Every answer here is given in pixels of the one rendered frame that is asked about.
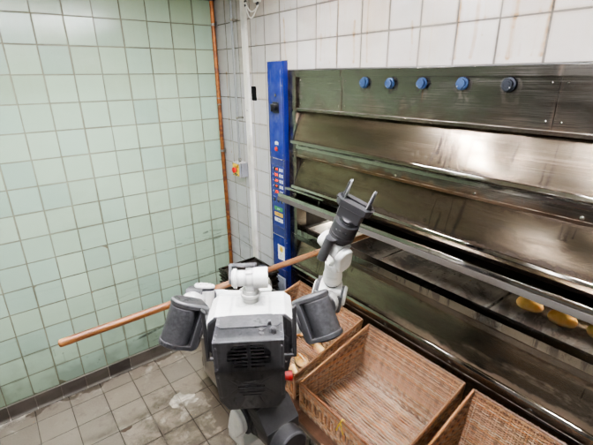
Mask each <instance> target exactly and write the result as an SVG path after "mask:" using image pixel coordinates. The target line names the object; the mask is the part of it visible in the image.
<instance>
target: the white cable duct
mask: <svg viewBox="0 0 593 445"><path fill-rule="evenodd" d="M239 3H240V19H241V35H242V51H243V68H244V100H245V116H246V133H247V149H248V165H249V182H250V198H251V230H252V247H253V257H256V258H259V249H258V231H257V213H256V194H255V177H254V159H253V140H252V122H251V87H250V69H249V51H248V33H247V15H246V9H245V7H244V5H245V2H244V0H239Z"/></svg>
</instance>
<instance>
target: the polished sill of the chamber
mask: <svg viewBox="0 0 593 445"><path fill-rule="evenodd" d="M297 235H298V236H300V237H302V238H306V239H308V240H310V241H312V242H313V243H315V244H317V245H319V244H318V237H319V235H320V234H319V233H318V232H316V231H313V230H310V229H308V228H305V227H303V228H300V229H297ZM350 250H351V251H352V259H351V260H352V261H354V262H355V263H357V264H359V265H361V266H363V267H366V268H369V269H370V270H372V271H374V272H376V273H378V274H380V275H383V276H385V277H387V278H389V279H391V280H393V281H395V282H397V283H399V284H401V285H403V286H406V287H408V288H410V289H412V290H414V291H416V292H418V293H420V294H422V295H424V296H426V297H428V298H431V299H433V300H435V301H437V302H439V303H441V304H442V305H446V306H448V307H450V308H452V309H454V310H455V311H457V312H459V313H462V314H464V315H467V316H469V317H470V318H472V319H474V320H476V321H479V322H481V323H483V324H484V325H487V326H489V327H491V328H494V329H496V330H498V331H499V332H501V333H503V334H505V335H508V336H511V337H513V338H514V339H516V340H518V341H520V342H522V343H525V344H527V345H529V346H531V347H533V348H535V349H537V350H539V351H541V352H543V353H545V354H548V355H550V356H552V357H554V358H556V359H558V360H560V361H562V362H564V363H566V364H569V365H570V366H573V367H575V368H577V369H579V370H581V371H583V372H585V373H588V374H590V375H592V376H593V355H591V354H589V353H587V352H586V351H582V350H580V349H578V348H575V347H574V346H572V345H570V344H567V343H564V342H562V341H560V340H558V339H556V338H554V337H551V336H548V335H547V334H544V333H542V332H540V331H538V330H535V329H533V328H531V327H528V326H526V325H524V324H522V323H520V322H518V321H515V320H512V319H510V318H508V317H506V316H504V315H502V314H500V313H496V312H494V311H493V310H491V309H488V308H486V307H484V306H482V305H479V304H477V303H475V302H472V301H470V300H468V299H466V298H463V297H461V296H459V295H456V294H454V293H453V292H451V291H448V290H445V289H443V288H440V287H439V286H437V285H435V284H432V283H429V282H427V281H425V280H423V279H421V278H419V277H416V276H414V275H412V274H409V273H407V272H405V271H403V270H400V269H399V268H396V267H393V266H391V265H389V264H387V263H385V262H383V261H381V260H377V259H375V258H373V257H372V256H369V255H367V254H365V253H361V252H359V251H358V250H356V249H353V248H351V247H350Z"/></svg>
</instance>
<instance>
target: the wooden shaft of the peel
mask: <svg viewBox="0 0 593 445"><path fill-rule="evenodd" d="M368 237H369V236H367V235H365V234H361V235H358V236H355V238H354V240H353V242H352V243H354V242H356V241H359V240H362V239H365V238H368ZM352 243H351V244H352ZM319 250H320V249H318V250H315V251H312V252H309V253H306V254H303V255H300V256H297V257H295V258H292V259H289V260H285V261H283V262H280V263H277V264H274V265H272V266H269V267H268V273H271V272H273V271H275V270H278V269H281V268H285V267H287V266H290V265H293V264H296V263H298V262H300V261H303V260H308V259H310V258H312V257H315V256H318V254H319ZM231 286H232V285H231V284H229V281H226V282H224V283H219V284H216V285H215V287H214V289H215V290H224V289H227V288H228V287H231ZM169 306H170V301H168V302H165V303H162V304H160V305H156V306H153V307H150V308H147V309H145V310H142V311H140V312H137V313H133V314H130V315H127V316H124V317H122V318H119V319H117V320H114V321H110V322H107V323H104V324H101V325H99V326H97V327H94V328H90V329H87V330H84V331H81V332H78V333H77V334H74V335H71V336H67V337H64V338H61V339H59V340H58V345H59V347H64V346H66V345H69V344H72V343H76V342H78V341H81V340H84V339H87V338H88V337H91V336H96V335H99V334H100V333H103V332H106V331H109V330H111V329H113V328H118V327H121V326H123V325H125V324H128V323H131V322H134V321H137V320H140V319H143V318H145V317H147V316H150V315H153V314H156V313H159V312H162V311H165V310H168V309H169Z"/></svg>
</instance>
